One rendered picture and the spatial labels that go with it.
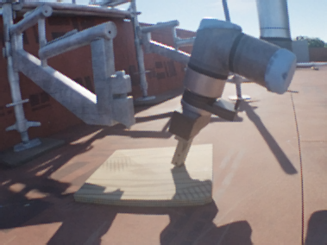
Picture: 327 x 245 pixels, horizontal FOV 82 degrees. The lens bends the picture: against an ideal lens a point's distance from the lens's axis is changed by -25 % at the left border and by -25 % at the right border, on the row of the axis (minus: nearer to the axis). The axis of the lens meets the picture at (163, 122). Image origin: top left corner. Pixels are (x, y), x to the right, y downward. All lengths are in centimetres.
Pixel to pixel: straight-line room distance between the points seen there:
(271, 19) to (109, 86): 43
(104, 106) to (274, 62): 43
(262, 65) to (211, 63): 11
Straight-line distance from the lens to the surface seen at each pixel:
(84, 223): 48
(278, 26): 57
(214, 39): 46
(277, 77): 43
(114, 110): 61
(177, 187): 50
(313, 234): 40
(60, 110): 143
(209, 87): 48
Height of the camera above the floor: 26
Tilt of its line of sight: 13 degrees down
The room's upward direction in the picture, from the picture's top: 8 degrees counter-clockwise
